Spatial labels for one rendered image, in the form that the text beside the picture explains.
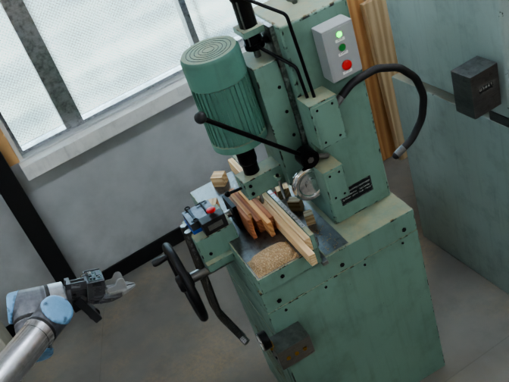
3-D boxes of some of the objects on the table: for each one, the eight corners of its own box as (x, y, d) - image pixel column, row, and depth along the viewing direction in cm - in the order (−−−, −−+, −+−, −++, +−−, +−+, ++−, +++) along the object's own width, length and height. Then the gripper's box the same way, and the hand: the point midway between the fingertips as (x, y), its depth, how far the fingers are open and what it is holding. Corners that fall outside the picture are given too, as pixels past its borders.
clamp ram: (213, 224, 235) (205, 204, 230) (233, 214, 236) (225, 193, 231) (224, 237, 227) (215, 217, 222) (244, 227, 229) (235, 205, 224)
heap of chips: (246, 262, 215) (242, 254, 213) (285, 241, 218) (282, 232, 216) (258, 278, 208) (255, 269, 206) (299, 255, 211) (296, 246, 209)
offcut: (213, 187, 253) (210, 178, 251) (217, 180, 256) (213, 170, 254) (225, 186, 252) (221, 177, 249) (228, 179, 255) (225, 170, 252)
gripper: (67, 289, 205) (138, 274, 213) (60, 273, 213) (129, 259, 221) (69, 314, 209) (138, 298, 217) (64, 296, 217) (131, 282, 225)
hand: (130, 286), depth 220 cm, fingers closed
